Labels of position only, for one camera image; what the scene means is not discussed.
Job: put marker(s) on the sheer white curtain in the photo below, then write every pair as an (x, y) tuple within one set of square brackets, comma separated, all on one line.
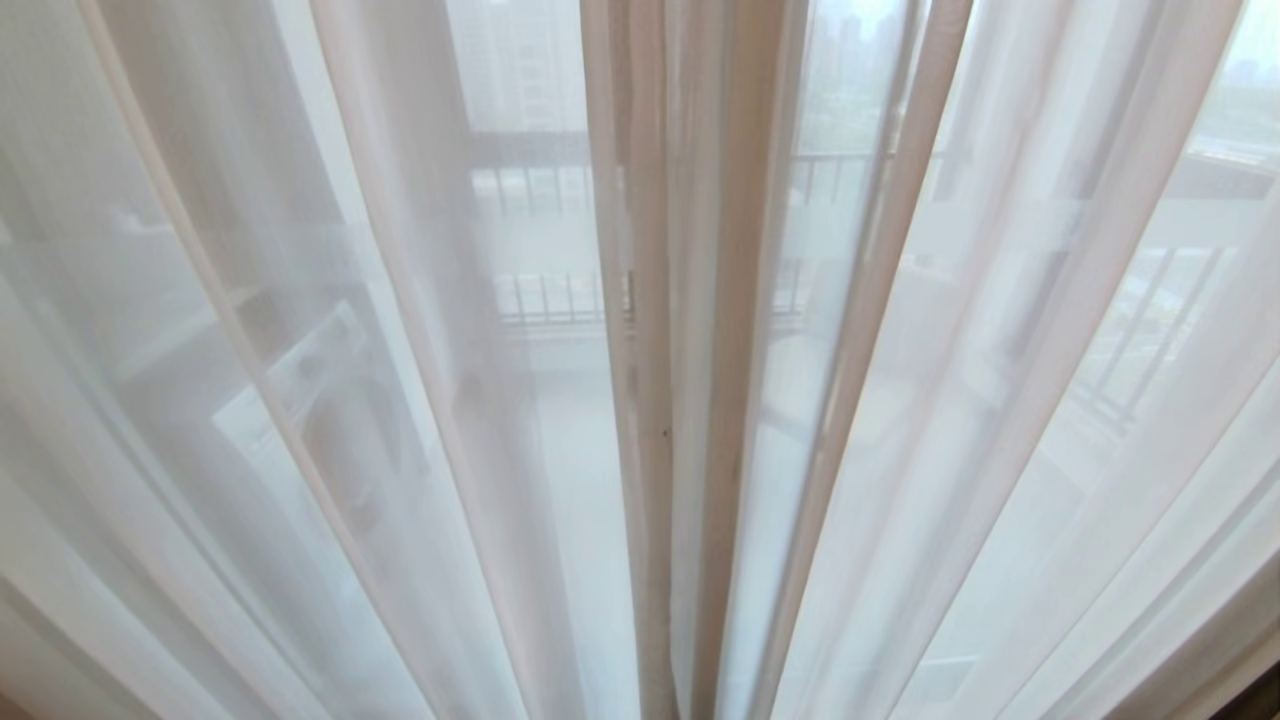
[(1000, 350), (200, 300)]

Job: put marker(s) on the metal balcony railing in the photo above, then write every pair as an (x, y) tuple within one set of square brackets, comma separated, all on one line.
[(545, 298)]

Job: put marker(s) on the white washing machine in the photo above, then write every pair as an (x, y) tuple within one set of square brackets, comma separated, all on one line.
[(320, 420)]

